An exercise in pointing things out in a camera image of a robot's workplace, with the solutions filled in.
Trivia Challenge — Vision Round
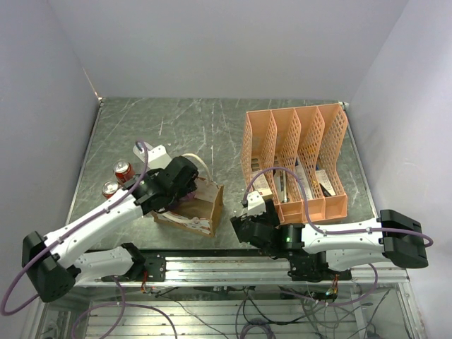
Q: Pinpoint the white red box in organizer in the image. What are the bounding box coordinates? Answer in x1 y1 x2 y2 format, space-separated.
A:
295 165 314 200

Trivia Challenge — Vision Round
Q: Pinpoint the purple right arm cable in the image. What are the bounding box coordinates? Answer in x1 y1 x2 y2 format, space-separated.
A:
242 166 434 248

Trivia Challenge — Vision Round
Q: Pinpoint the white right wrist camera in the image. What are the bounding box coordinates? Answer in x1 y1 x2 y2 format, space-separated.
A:
243 191 266 216

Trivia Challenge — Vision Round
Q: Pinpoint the white staples box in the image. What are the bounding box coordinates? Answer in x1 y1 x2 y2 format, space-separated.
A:
251 170 273 201

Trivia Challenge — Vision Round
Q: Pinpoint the blue white blister pack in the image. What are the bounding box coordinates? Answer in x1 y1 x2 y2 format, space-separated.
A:
133 142 149 162

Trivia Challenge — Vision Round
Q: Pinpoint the silver top soda can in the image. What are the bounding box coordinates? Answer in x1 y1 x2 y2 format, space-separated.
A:
101 181 121 199

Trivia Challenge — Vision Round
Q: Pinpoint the aluminium frame rail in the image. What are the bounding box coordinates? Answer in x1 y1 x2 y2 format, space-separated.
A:
78 256 410 287

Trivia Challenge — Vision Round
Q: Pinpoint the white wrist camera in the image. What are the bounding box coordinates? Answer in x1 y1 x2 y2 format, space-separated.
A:
141 143 172 170
243 191 266 216

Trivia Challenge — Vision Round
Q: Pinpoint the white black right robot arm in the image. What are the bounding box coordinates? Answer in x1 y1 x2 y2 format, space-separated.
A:
230 203 432 283

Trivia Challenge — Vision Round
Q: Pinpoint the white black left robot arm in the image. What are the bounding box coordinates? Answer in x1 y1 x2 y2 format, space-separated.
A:
22 156 198 303

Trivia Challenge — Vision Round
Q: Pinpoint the red soda can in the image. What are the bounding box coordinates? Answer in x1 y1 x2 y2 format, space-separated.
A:
113 160 136 184

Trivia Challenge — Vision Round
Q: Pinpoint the brown canvas tote bag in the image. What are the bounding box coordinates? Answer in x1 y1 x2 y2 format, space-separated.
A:
151 153 224 237

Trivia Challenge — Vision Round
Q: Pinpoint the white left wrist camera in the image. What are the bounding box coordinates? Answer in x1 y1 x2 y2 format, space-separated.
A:
141 143 172 170

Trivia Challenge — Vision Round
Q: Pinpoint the metal stapler tool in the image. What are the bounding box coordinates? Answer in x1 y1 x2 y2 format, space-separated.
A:
275 169 287 203

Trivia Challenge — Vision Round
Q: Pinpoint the peach plastic file organizer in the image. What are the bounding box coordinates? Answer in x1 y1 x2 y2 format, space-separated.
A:
241 104 347 224

